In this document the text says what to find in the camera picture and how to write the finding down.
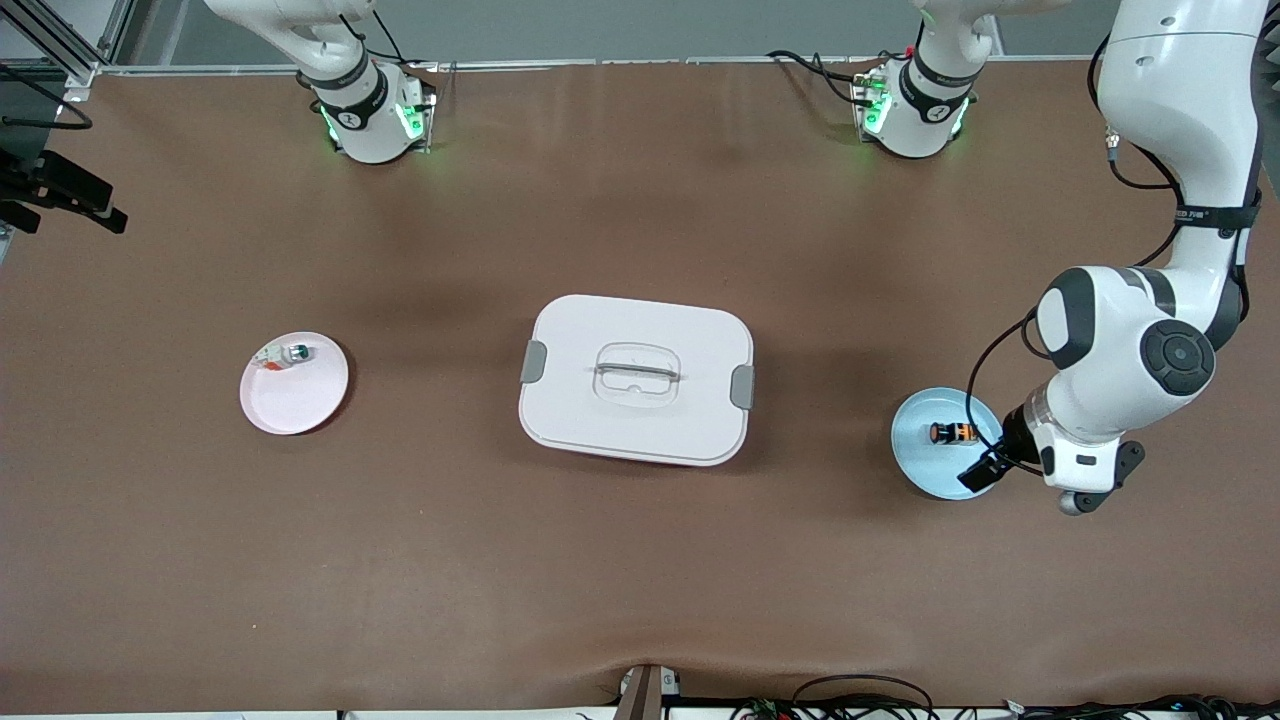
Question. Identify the black and orange switch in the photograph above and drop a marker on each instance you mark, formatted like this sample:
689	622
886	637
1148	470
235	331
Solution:
950	432

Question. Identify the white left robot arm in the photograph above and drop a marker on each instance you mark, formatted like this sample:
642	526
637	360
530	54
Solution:
1180	100

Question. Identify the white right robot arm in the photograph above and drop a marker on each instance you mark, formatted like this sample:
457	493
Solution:
350	110

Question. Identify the white switch with green button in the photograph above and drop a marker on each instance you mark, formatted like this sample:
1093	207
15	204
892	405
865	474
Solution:
295	352

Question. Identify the white lidded storage box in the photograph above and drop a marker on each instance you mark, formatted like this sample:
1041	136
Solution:
640	420

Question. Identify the aluminium frame corner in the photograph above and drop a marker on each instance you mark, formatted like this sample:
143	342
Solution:
115	30

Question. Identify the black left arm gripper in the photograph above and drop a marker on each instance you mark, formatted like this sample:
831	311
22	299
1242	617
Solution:
1012	443

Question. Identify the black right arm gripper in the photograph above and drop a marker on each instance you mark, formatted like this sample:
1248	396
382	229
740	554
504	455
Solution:
45	183

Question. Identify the brown table mat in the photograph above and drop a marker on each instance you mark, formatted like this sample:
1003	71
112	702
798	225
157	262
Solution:
640	580

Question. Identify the pink round plate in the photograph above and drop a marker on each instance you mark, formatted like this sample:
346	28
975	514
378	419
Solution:
295	405

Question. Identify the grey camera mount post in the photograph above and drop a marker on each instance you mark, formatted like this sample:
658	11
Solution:
645	695

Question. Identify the light blue round plate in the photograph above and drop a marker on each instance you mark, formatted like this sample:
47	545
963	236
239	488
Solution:
930	470

